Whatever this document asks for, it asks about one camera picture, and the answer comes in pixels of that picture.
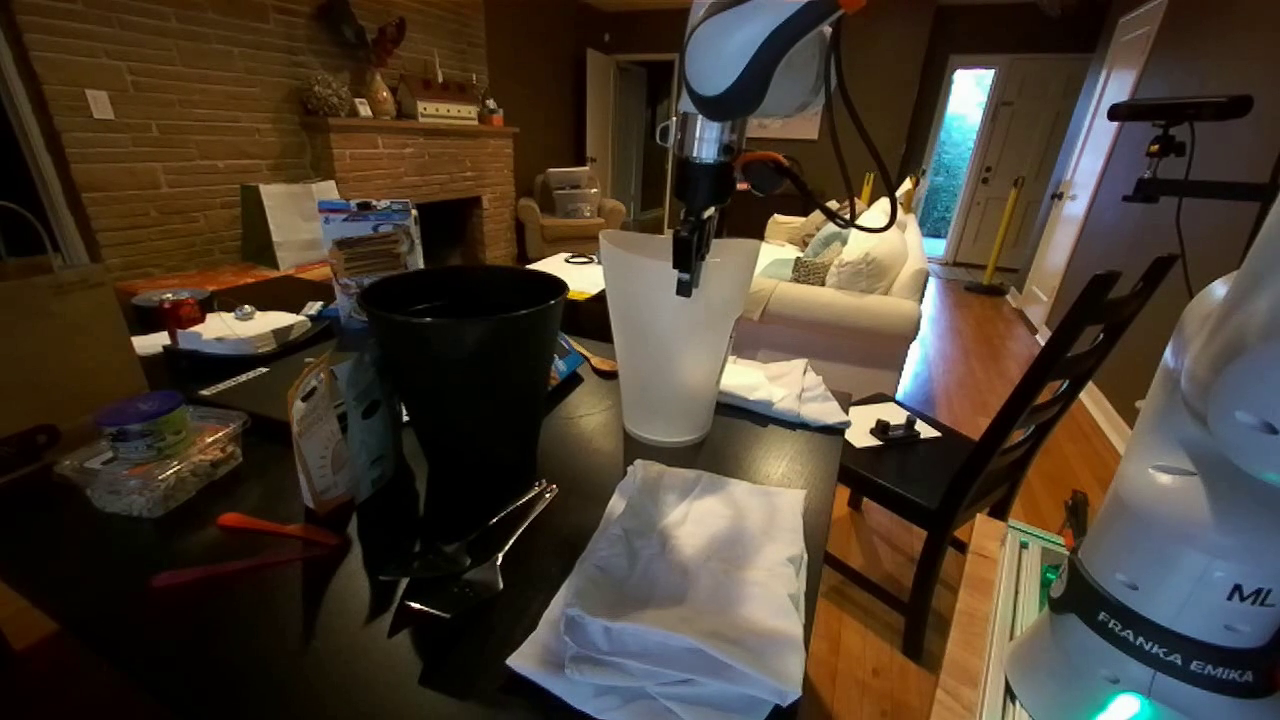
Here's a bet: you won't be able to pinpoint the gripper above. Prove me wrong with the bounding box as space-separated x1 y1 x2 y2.
671 158 741 300

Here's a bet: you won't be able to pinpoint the clear plastic bin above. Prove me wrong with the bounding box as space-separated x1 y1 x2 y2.
598 228 763 448

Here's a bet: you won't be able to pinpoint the black plastic bin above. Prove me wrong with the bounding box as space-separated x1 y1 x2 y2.
357 264 571 549

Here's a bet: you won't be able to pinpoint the tan armchair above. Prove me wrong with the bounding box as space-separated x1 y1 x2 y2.
516 168 629 264

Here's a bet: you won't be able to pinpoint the wooden spoon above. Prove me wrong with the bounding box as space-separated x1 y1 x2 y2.
564 336 621 379

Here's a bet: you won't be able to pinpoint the white interior door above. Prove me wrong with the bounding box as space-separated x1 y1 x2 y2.
584 47 622 197

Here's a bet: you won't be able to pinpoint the white sofa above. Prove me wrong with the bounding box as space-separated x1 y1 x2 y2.
730 178 932 401

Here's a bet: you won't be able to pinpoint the small white cloth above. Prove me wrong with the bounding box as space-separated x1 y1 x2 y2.
717 355 853 431

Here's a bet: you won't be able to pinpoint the white paper sheet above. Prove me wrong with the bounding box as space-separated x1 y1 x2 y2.
842 400 944 450

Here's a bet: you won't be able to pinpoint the brick fireplace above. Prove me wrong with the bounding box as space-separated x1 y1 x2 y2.
303 117 521 268

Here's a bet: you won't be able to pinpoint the model house ornament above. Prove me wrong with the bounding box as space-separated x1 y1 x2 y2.
397 70 482 125

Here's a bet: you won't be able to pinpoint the blue and white box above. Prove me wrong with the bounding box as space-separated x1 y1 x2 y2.
317 198 426 327

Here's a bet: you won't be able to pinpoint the white entrance door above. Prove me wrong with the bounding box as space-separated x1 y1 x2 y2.
945 54 1093 273

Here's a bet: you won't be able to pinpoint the large white cloth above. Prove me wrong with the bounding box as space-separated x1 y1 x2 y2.
505 458 811 720

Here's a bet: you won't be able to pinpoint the black wooden chair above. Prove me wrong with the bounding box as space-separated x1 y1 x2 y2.
824 253 1182 662

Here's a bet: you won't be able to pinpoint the metal tongs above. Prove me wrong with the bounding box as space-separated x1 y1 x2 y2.
382 479 561 621

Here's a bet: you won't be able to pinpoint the brown vase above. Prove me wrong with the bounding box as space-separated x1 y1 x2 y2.
362 68 399 121

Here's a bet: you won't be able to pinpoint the dark teal pouch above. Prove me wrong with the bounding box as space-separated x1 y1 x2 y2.
338 348 403 504

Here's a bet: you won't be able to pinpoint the dried flower ball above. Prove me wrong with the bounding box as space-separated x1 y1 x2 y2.
303 72 354 119

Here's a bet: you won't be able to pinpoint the white paper bag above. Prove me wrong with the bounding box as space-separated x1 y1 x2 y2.
240 179 342 272

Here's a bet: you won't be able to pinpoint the white and orange pouch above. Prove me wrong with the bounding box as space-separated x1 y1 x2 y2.
286 351 359 516

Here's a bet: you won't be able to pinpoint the stack of white napkins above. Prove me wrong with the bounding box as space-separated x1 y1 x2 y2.
174 309 314 357

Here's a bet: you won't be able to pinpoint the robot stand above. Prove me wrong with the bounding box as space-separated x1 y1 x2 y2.
975 518 1073 720

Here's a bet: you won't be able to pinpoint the orange spatula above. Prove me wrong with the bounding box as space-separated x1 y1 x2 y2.
215 511 347 549

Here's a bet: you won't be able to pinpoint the red can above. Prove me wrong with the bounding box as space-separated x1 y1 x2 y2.
160 292 208 339

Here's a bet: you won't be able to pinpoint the red spatula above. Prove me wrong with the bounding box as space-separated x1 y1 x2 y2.
149 545 347 591

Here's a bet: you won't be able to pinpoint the tub with purple lid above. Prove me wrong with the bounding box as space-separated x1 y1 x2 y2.
95 390 194 462

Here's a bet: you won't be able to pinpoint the clear plastic food container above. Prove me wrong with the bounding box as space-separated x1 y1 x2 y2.
54 405 251 520

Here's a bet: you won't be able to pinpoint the brown paper bag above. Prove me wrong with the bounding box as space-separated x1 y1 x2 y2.
0 254 152 443

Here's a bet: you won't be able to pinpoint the window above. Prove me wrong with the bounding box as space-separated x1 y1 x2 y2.
0 28 93 269

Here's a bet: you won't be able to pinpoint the yellow post with base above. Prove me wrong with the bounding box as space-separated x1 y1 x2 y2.
964 176 1030 298

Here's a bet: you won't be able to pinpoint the camera on mount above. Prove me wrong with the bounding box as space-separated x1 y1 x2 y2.
1106 93 1280 207

